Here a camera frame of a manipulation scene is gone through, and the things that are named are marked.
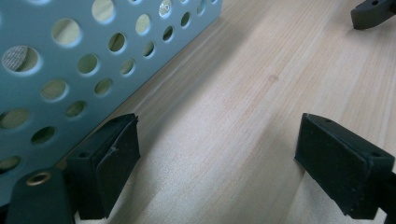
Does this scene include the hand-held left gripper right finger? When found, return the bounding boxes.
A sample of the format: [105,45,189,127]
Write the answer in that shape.
[293,112,396,220]

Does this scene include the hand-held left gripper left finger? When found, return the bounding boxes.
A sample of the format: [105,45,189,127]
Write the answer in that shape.
[64,113,141,221]

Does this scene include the light blue perforated metal basket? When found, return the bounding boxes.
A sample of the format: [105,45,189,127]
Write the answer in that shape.
[0,0,224,207]

